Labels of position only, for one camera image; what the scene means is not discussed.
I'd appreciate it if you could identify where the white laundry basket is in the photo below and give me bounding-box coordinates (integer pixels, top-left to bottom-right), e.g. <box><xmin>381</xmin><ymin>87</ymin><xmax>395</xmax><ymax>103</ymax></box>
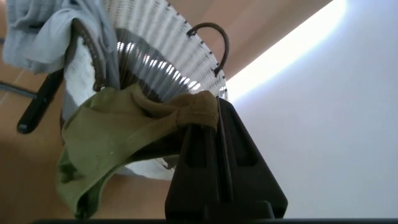
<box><xmin>60</xmin><ymin>0</ymin><xmax>231</xmax><ymax>181</ymax></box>

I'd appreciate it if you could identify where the pale grey garment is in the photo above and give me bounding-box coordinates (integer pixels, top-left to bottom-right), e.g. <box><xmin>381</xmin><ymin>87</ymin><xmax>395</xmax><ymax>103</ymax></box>
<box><xmin>2</xmin><ymin>0</ymin><xmax>121</xmax><ymax>91</ymax></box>

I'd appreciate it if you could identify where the black clothes rack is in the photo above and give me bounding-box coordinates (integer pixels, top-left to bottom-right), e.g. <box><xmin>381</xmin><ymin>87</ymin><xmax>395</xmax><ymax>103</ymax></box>
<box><xmin>0</xmin><ymin>68</ymin><xmax>66</xmax><ymax>135</ymax></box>

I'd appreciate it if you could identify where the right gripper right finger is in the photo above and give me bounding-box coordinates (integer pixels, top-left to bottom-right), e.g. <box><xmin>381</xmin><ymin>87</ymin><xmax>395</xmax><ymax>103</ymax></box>
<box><xmin>216</xmin><ymin>97</ymin><xmax>289</xmax><ymax>218</ymax></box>

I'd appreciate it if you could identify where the green long-sleeved shirt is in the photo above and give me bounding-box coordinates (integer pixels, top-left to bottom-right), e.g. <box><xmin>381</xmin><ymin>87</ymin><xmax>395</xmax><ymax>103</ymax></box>
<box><xmin>55</xmin><ymin>83</ymin><xmax>220</xmax><ymax>218</ymax></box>

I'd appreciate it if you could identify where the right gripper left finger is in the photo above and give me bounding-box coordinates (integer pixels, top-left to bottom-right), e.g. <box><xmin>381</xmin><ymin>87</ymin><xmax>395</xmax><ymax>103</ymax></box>
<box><xmin>164</xmin><ymin>123</ymin><xmax>230</xmax><ymax>219</ymax></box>

